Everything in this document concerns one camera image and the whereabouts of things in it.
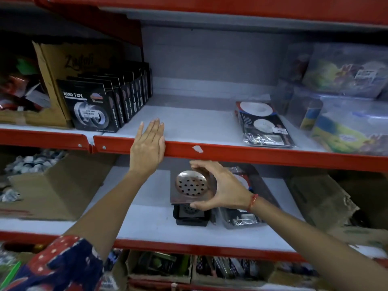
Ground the person's left hand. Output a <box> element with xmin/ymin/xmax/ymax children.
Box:
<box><xmin>129</xmin><ymin>118</ymin><xmax>166</xmax><ymax>178</ymax></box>

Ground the person's right hand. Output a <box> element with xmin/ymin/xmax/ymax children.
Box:
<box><xmin>189</xmin><ymin>160</ymin><xmax>254</xmax><ymax>211</ymax></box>

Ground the small black tray with handle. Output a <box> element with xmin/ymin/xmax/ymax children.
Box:
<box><xmin>173</xmin><ymin>204</ymin><xmax>212</xmax><ymax>227</ymax></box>

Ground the person's left forearm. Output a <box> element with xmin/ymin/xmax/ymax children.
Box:
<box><xmin>65</xmin><ymin>169</ymin><xmax>152</xmax><ymax>261</ymax></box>

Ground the person's right forearm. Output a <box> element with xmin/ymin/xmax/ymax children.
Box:
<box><xmin>251</xmin><ymin>196</ymin><xmax>388</xmax><ymax>291</ymax></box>

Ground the red metal shelf rack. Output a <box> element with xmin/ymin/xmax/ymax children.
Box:
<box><xmin>0</xmin><ymin>0</ymin><xmax>388</xmax><ymax>291</ymax></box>

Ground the row of black tape boxes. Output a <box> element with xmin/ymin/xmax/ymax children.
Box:
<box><xmin>57</xmin><ymin>60</ymin><xmax>154</xmax><ymax>133</ymax></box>

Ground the cardboard box with striped items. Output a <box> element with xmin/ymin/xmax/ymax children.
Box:
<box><xmin>191</xmin><ymin>255</ymin><xmax>275</xmax><ymax>287</ymax></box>

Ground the torn brown cardboard box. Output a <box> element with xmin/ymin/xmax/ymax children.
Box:
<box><xmin>285</xmin><ymin>169</ymin><xmax>388</xmax><ymax>249</ymax></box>

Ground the plain brown cardboard box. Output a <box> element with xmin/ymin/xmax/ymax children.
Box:
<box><xmin>0</xmin><ymin>150</ymin><xmax>118</xmax><ymax>222</ymax></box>

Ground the cardboard box with green tools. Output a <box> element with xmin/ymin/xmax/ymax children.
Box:
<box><xmin>126</xmin><ymin>250</ymin><xmax>194</xmax><ymax>285</ymax></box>

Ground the clear storage box yellow print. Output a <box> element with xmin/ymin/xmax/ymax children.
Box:
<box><xmin>271</xmin><ymin>78</ymin><xmax>323</xmax><ymax>131</ymax></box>

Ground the pile of white grey items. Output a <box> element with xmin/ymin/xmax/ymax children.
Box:
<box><xmin>0</xmin><ymin>149</ymin><xmax>68</xmax><ymax>203</ymax></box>

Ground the brown script-print cardboard box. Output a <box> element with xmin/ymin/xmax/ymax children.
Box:
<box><xmin>0</xmin><ymin>41</ymin><xmax>128</xmax><ymax>128</ymax></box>

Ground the blue red patterned garment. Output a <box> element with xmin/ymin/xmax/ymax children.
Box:
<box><xmin>0</xmin><ymin>235</ymin><xmax>105</xmax><ymax>291</ymax></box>

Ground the red thread bracelet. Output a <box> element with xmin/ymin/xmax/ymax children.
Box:
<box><xmin>247</xmin><ymin>194</ymin><xmax>259</xmax><ymax>213</ymax></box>

